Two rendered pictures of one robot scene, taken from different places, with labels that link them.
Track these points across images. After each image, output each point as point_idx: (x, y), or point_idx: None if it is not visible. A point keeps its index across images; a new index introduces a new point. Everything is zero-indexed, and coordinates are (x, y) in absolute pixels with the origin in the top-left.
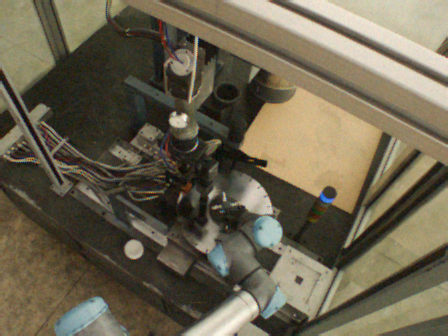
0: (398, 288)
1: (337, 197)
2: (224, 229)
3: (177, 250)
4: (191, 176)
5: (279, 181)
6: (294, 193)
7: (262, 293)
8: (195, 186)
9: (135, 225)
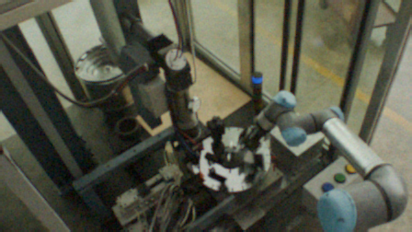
0: (373, 9)
1: (235, 101)
2: (258, 145)
3: (242, 212)
4: (188, 175)
5: None
6: None
7: (329, 113)
8: (201, 170)
9: None
